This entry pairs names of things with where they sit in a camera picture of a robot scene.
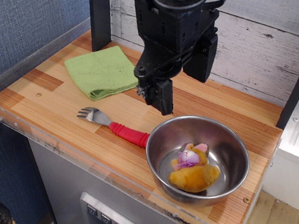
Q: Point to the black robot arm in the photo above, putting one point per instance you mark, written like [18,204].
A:
[178,35]

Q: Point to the brown plush toy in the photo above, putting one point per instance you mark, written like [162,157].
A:
[191,170]

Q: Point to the white appliance at right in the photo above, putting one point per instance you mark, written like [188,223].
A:
[282,177]

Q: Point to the stainless steel pot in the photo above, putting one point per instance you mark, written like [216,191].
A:
[226,151]

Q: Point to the silver control panel with buttons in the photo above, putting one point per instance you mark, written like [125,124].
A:
[96,212]

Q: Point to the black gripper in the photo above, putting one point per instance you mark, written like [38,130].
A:
[177,35]

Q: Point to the left black vertical post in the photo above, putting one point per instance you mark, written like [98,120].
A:
[100,23]

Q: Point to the fork with red handle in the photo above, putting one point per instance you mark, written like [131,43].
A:
[94,115]

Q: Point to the green napkin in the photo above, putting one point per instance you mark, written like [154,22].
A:
[102,73]

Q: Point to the clear acrylic edge guard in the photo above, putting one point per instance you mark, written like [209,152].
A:
[39,100]

